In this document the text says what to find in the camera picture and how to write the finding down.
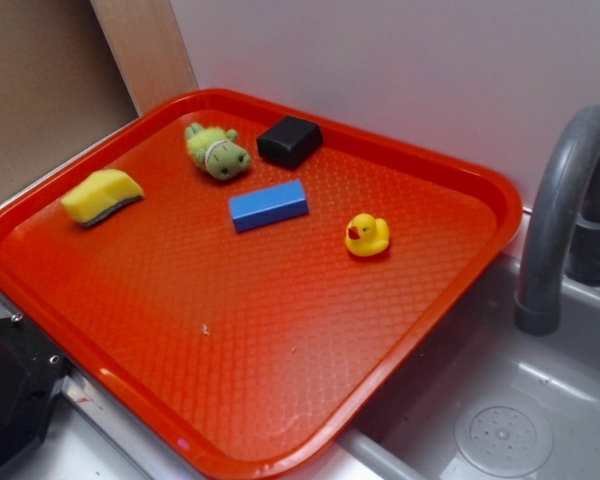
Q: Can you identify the yellow rubber duck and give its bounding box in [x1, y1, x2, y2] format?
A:
[344, 213, 391, 257]

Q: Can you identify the grey plastic sink basin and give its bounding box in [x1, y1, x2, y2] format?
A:
[339, 256, 600, 479]

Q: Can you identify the red plastic tray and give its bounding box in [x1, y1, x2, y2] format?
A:
[0, 90, 522, 479]

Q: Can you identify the blue rectangular block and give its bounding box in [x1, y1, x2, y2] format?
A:
[229, 180, 309, 232]

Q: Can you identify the grey curved faucet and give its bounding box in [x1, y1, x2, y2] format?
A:
[515, 105, 600, 336]

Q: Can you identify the green plush turtle toy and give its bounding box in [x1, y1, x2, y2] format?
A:
[184, 122, 251, 181]

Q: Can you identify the black rectangular block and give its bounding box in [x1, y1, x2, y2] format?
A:
[256, 116, 323, 170]

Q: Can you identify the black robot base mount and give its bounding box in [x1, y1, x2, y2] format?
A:
[0, 314, 67, 473]

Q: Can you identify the yellow sponge with grey pad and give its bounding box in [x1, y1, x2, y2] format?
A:
[60, 169, 144, 227]

